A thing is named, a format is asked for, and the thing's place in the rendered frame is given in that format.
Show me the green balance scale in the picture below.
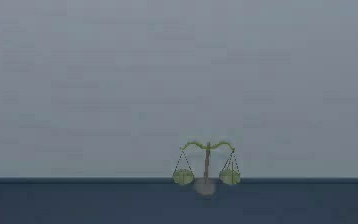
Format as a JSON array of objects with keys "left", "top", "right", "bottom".
[{"left": 171, "top": 140, "right": 242, "bottom": 197}]

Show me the dark blue cabinet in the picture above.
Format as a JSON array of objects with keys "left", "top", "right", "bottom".
[{"left": 0, "top": 177, "right": 358, "bottom": 224}]

